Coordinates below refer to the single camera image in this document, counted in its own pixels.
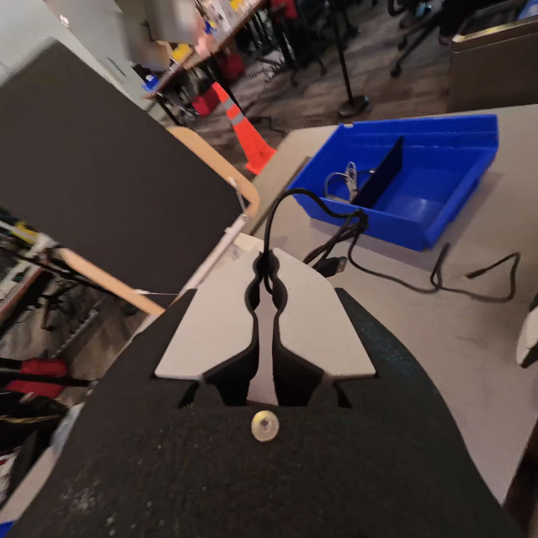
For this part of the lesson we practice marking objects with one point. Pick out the black stanchion pole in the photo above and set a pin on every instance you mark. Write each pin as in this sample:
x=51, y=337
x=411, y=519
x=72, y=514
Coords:
x=353, y=103

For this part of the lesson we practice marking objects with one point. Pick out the dark brown cabinet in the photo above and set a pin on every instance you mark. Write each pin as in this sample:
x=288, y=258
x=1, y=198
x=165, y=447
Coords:
x=491, y=71

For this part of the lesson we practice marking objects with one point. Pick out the blue plastic bin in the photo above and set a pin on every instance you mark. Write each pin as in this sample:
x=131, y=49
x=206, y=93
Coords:
x=420, y=227

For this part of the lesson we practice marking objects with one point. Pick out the small red crate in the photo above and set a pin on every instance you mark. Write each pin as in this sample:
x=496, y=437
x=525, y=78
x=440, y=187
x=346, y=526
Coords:
x=205, y=103

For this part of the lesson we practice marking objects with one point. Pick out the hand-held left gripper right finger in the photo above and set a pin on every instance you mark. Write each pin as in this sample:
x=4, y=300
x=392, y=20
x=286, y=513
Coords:
x=323, y=332

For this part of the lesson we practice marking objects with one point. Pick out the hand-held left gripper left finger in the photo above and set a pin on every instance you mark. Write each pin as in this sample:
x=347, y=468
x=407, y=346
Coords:
x=210, y=332

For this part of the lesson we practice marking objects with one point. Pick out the orange traffic cone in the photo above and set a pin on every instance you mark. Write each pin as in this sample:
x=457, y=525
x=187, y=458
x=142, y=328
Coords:
x=250, y=138

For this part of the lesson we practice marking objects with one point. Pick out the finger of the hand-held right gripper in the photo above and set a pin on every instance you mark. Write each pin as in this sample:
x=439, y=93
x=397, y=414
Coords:
x=530, y=336

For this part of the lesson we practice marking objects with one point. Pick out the wood-framed black board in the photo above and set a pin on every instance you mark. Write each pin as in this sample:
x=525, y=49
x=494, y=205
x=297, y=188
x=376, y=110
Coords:
x=105, y=168

